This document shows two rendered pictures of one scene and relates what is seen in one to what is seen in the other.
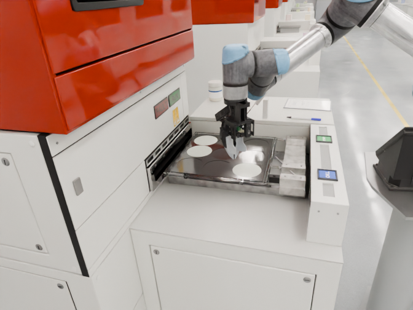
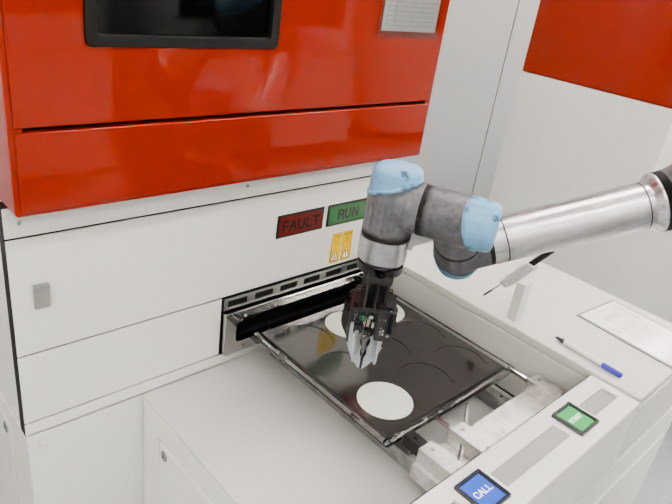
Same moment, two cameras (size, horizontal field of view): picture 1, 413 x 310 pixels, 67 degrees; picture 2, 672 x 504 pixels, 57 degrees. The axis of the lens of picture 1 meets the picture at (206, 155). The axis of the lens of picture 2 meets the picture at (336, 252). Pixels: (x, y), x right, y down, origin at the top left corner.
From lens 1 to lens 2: 0.45 m
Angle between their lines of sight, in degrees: 23
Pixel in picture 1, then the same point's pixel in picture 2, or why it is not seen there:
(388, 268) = not seen: outside the picture
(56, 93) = (13, 156)
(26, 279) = not seen: outside the picture
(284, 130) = (537, 362)
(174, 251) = (182, 471)
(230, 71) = (371, 208)
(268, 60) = (447, 216)
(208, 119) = (412, 273)
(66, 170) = (25, 265)
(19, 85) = not seen: outside the picture
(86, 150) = (81, 248)
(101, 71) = (125, 140)
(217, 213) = (284, 448)
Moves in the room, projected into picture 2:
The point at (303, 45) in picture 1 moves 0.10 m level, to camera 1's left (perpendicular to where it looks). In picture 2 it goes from (588, 209) to (524, 191)
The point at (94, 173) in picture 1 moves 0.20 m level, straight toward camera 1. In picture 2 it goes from (88, 287) to (10, 361)
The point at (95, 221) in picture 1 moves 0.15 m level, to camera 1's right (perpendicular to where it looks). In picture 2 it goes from (65, 358) to (134, 397)
